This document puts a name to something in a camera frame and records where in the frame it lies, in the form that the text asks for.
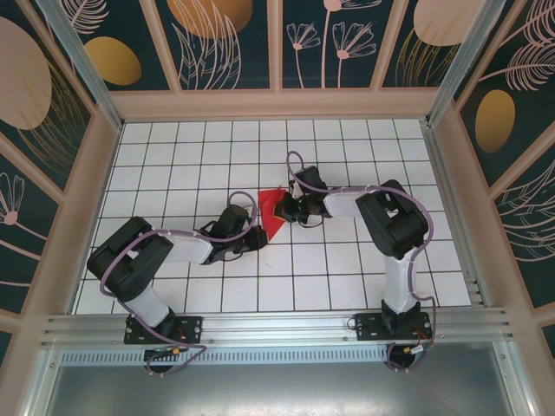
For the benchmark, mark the red paper sheet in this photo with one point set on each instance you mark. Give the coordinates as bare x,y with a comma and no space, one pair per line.
268,208

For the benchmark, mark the aluminium corner post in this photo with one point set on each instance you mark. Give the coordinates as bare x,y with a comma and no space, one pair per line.
82,65
470,65

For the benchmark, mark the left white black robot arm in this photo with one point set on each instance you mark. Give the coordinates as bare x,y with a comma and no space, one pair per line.
147,303

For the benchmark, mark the grey metal sheet panel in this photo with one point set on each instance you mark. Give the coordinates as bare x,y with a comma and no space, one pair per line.
282,390

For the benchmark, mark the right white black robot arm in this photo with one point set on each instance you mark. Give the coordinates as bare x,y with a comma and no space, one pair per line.
396,286

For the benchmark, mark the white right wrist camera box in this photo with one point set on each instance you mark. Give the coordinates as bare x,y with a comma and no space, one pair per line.
297,190

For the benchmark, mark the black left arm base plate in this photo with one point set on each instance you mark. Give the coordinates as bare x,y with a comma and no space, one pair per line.
191,325

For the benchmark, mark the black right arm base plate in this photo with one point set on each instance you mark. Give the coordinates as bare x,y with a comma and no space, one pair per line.
368,325

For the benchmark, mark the yellow power connector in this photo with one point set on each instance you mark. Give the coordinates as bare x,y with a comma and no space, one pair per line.
408,349
177,349

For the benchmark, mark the long aluminium mounting rail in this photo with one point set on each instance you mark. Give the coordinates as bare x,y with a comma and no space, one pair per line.
282,327

